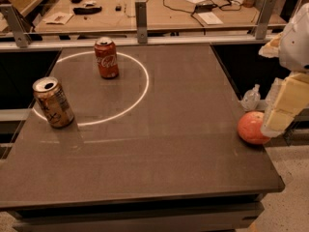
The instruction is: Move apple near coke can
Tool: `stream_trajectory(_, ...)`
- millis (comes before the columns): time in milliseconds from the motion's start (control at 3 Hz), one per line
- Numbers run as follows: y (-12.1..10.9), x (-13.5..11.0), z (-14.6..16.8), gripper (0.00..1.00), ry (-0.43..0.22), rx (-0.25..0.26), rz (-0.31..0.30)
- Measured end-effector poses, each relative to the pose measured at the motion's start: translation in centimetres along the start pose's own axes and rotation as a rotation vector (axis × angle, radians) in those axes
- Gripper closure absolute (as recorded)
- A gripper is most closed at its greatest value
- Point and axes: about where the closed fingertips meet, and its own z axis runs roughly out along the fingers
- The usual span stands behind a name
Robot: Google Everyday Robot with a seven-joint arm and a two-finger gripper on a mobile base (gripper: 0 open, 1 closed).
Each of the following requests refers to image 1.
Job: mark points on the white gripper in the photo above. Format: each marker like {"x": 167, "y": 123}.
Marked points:
{"x": 295, "y": 45}

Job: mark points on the small black box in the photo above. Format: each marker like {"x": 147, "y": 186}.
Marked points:
{"x": 118, "y": 8}

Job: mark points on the metal rail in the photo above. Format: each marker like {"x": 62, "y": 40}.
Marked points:
{"x": 225, "y": 39}

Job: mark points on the middle metal bracket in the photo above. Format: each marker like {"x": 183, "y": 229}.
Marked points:
{"x": 141, "y": 21}

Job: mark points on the clear plastic bottle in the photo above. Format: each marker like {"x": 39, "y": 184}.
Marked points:
{"x": 251, "y": 98}

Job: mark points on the metal bracket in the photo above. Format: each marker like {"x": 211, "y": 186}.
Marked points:
{"x": 141, "y": 21}
{"x": 19, "y": 27}
{"x": 263, "y": 19}

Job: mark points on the red apple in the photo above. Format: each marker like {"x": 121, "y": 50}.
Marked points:
{"x": 249, "y": 128}

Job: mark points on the white paper card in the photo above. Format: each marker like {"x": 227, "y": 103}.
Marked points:
{"x": 58, "y": 18}

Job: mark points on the right metal bracket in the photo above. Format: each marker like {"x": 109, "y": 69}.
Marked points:
{"x": 263, "y": 19}

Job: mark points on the black power adapter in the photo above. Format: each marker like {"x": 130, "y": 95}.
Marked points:
{"x": 204, "y": 7}

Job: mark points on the gold brown soda can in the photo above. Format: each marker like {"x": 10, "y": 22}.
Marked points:
{"x": 50, "y": 96}

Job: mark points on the red coke can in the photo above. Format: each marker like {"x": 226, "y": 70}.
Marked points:
{"x": 106, "y": 54}

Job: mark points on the background wooden desk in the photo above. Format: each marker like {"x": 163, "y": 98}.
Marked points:
{"x": 162, "y": 15}

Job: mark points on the white paper sheet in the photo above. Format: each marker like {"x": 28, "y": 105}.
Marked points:
{"x": 210, "y": 18}

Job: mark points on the left metal bracket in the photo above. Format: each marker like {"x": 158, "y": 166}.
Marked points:
{"x": 19, "y": 27}

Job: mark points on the black remote device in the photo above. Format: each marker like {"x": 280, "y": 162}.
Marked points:
{"x": 87, "y": 10}

